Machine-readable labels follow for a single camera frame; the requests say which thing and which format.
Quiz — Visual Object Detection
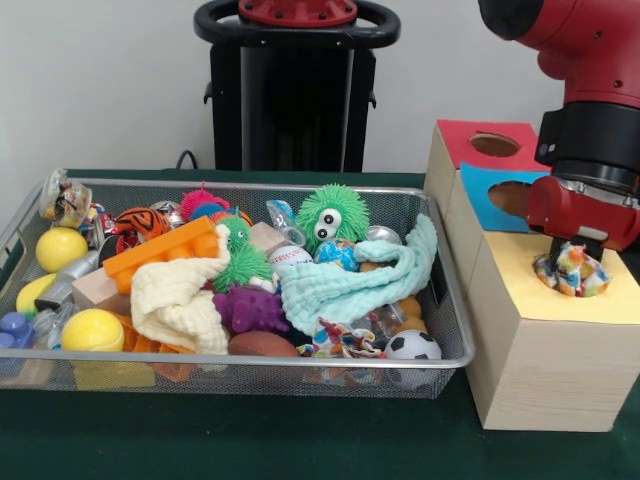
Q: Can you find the brown toy football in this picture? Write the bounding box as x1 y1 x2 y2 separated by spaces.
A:
228 329 301 358

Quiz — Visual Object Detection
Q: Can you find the cream yellow cloth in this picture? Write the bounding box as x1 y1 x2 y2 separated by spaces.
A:
129 224 232 356

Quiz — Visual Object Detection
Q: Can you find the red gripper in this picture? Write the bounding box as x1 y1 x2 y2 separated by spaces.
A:
524 174 640 264

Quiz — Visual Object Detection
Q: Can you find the colourful patterned cloth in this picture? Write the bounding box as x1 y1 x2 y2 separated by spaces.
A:
532 242 614 299

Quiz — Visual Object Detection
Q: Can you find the yellow tennis ball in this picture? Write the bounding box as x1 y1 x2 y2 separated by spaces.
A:
60 308 126 352

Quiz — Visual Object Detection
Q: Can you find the purple spiky toy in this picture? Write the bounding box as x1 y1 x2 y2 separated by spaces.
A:
212 285 291 335

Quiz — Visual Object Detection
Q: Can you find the smooth yellow ball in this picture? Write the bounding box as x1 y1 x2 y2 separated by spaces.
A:
34 227 89 274

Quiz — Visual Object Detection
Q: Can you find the green puffer ball with eyes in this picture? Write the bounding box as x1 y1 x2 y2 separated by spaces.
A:
294 183 371 256

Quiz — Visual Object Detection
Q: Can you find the small soccer ball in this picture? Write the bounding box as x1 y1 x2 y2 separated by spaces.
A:
383 328 444 390

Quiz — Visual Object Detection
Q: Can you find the green spiky caterpillar toy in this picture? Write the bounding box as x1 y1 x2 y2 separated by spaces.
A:
212 209 275 294

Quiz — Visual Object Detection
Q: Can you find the wooden box with three holes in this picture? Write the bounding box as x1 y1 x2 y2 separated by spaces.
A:
422 118 640 434

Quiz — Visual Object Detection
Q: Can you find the mint green cloth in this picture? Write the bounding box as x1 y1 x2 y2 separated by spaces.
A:
279 212 440 337

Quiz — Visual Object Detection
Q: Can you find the orange toy brick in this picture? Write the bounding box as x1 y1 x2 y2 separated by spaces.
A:
102 215 224 296

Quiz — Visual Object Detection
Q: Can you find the shallow mesh bin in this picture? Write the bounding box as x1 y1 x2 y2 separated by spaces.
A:
0 168 476 401

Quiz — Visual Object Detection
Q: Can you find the dark green tablecloth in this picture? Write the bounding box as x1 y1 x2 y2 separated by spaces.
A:
0 168 640 480

